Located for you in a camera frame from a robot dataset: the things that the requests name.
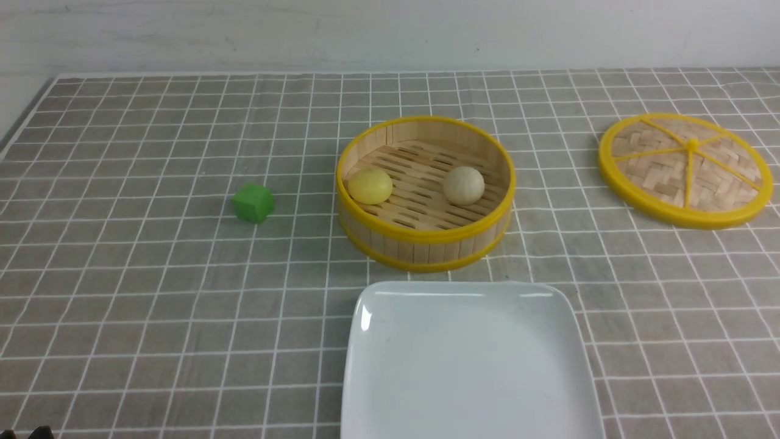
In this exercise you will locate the yellow steamed bun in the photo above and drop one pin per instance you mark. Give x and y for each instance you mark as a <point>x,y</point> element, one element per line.
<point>370,186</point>

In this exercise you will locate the beige steamed bun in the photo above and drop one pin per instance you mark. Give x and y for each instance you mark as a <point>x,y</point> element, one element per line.
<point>463,185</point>

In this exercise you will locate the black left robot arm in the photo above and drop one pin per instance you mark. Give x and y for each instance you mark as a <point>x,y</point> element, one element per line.
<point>42,432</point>

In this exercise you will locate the white square plate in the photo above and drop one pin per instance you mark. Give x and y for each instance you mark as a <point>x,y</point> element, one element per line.
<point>432,359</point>

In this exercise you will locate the bamboo steamer basket yellow rim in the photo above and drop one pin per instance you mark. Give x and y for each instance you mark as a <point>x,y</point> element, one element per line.
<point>416,228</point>

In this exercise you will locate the green cube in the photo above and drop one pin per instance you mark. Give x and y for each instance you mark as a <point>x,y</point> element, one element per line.
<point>253,203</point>

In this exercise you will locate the grey checkered tablecloth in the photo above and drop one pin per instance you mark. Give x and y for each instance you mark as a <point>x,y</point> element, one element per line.
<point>135,304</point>

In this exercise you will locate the bamboo steamer lid yellow rim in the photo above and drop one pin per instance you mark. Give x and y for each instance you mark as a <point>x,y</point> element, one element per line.
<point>684,171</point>

